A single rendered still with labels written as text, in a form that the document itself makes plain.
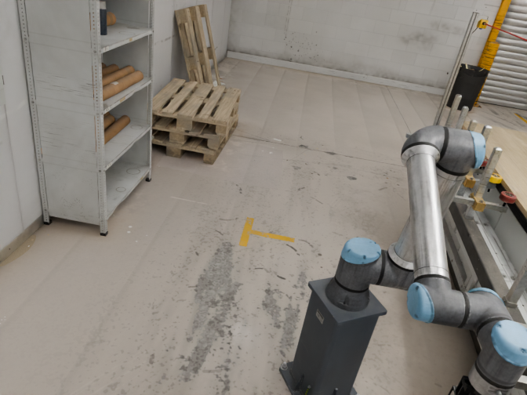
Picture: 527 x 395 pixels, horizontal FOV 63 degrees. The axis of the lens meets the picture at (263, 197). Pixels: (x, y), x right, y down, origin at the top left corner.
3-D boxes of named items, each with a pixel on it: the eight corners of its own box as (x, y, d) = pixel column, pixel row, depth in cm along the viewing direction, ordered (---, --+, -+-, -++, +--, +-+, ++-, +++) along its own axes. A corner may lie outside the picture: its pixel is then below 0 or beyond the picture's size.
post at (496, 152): (463, 224, 249) (496, 147, 226) (461, 221, 252) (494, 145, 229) (469, 225, 249) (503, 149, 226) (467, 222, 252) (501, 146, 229)
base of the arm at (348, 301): (339, 315, 177) (346, 297, 172) (318, 284, 192) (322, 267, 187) (377, 307, 185) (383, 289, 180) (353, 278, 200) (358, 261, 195)
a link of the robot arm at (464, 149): (372, 266, 190) (437, 116, 143) (412, 272, 190) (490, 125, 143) (376, 293, 179) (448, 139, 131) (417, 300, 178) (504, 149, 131)
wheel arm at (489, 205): (426, 197, 241) (428, 190, 239) (424, 194, 244) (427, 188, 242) (505, 214, 238) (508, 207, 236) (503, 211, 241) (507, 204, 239)
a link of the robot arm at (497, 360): (528, 320, 99) (550, 355, 90) (505, 357, 105) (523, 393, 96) (488, 313, 99) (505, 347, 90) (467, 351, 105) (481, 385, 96)
